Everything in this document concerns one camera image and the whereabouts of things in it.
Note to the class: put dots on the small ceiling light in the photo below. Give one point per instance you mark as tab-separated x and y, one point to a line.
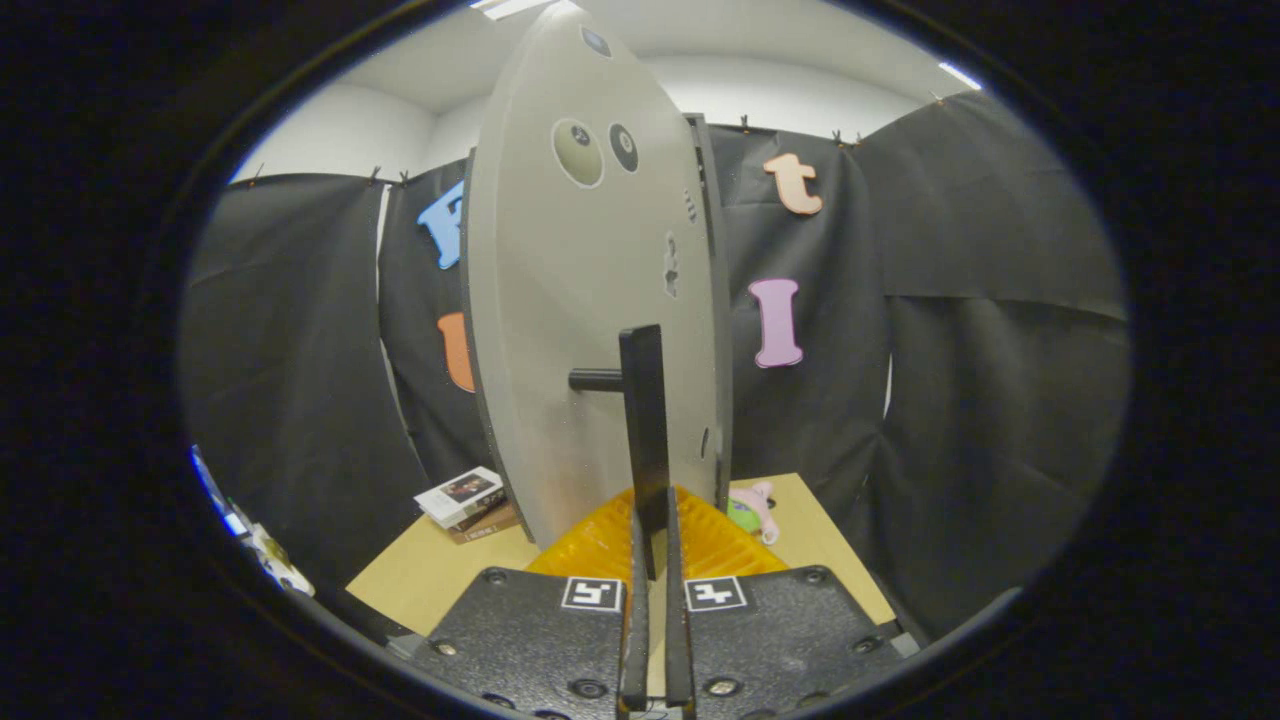
958	75

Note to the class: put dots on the long ceiling light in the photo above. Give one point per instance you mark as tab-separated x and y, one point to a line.
500	5

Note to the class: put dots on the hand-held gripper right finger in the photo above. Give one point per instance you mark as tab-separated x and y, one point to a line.
680	640

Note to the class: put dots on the beige shoe cabinet door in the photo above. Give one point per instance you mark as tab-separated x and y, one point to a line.
560	300

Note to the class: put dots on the pink green plush toy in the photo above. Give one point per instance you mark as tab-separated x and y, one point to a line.
752	508

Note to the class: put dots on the brown book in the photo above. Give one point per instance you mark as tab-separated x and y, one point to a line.
485	525

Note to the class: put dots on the black backdrop cloth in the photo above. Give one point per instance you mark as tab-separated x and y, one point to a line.
1000	400

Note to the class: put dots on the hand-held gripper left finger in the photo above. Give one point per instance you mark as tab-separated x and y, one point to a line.
635	640

